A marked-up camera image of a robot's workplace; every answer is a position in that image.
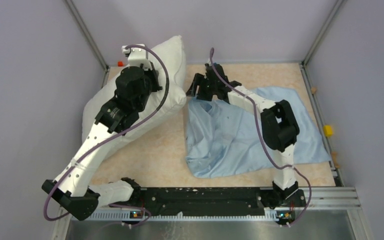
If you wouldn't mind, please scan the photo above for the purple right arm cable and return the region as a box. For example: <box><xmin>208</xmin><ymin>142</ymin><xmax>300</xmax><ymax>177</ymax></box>
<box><xmin>209</xmin><ymin>47</ymin><xmax>313</xmax><ymax>228</ymax></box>

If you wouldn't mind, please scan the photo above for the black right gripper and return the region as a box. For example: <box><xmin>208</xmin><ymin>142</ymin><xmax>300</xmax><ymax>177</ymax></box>
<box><xmin>186</xmin><ymin>73</ymin><xmax>218</xmax><ymax>102</ymax></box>

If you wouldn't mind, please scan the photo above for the aluminium front frame rail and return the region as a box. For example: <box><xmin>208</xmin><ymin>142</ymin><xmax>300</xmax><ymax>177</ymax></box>
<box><xmin>51</xmin><ymin>187</ymin><xmax>373</xmax><ymax>240</ymax></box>

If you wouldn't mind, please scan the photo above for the light blue pillowcase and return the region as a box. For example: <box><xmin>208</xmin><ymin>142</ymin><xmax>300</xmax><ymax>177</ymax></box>
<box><xmin>185</xmin><ymin>86</ymin><xmax>331</xmax><ymax>179</ymax></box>

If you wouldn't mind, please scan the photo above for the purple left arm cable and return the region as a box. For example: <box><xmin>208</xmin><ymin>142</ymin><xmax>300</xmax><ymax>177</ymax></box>
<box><xmin>42</xmin><ymin>44</ymin><xmax>171</xmax><ymax>229</ymax></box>

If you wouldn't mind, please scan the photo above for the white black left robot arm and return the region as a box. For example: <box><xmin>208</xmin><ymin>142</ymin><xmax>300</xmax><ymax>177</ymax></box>
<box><xmin>41</xmin><ymin>59</ymin><xmax>170</xmax><ymax>221</ymax></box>

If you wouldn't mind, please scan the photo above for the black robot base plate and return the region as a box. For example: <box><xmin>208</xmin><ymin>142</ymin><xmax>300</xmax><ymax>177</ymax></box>
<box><xmin>109</xmin><ymin>186</ymin><xmax>307</xmax><ymax>220</ymax></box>

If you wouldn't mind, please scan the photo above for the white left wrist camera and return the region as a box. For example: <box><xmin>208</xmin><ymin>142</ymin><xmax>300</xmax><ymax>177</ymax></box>
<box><xmin>122</xmin><ymin>45</ymin><xmax>151</xmax><ymax>70</ymax></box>

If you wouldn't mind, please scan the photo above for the small wooden block near rail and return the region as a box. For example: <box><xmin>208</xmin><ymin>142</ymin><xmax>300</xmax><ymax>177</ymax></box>
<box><xmin>331</xmin><ymin>151</ymin><xmax>341</xmax><ymax>169</ymax></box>

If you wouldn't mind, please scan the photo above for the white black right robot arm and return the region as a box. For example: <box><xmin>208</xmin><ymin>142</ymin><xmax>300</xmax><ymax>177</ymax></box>
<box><xmin>186</xmin><ymin>63</ymin><xmax>300</xmax><ymax>209</ymax></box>

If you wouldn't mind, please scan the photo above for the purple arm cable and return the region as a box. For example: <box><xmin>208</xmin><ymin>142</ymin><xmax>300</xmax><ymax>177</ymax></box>
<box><xmin>42</xmin><ymin>44</ymin><xmax>171</xmax><ymax>229</ymax></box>
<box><xmin>209</xmin><ymin>47</ymin><xmax>313</xmax><ymax>228</ymax></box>

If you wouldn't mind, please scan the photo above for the yellow toy block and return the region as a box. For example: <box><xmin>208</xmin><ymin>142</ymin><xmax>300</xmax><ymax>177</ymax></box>
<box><xmin>322</xmin><ymin>125</ymin><xmax>334</xmax><ymax>138</ymax></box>

